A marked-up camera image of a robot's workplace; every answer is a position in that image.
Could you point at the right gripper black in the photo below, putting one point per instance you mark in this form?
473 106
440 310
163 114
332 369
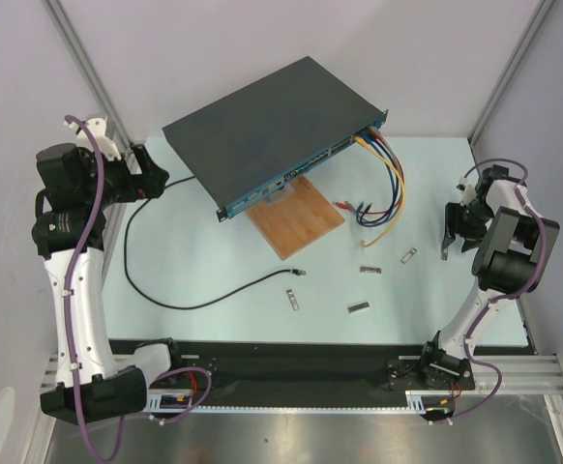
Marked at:
459 220

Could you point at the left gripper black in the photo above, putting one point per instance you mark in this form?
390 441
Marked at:
149 184

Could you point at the silver sfp module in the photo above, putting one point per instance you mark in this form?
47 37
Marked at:
358 307
292 298
408 255
370 270

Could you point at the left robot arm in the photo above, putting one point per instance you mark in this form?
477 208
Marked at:
90 385

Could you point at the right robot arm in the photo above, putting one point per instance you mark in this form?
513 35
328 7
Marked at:
512 243

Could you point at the light blue table mat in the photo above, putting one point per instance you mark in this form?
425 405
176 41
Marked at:
177 271

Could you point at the wooden board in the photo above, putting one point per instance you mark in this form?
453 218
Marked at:
297 216

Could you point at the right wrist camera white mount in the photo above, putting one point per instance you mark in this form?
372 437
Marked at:
467 191

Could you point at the black network switch blue front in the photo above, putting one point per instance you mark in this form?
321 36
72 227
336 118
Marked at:
256 140

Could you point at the aluminium rail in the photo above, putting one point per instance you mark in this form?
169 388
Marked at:
519 375

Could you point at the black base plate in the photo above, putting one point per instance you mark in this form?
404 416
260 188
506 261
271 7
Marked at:
293 375

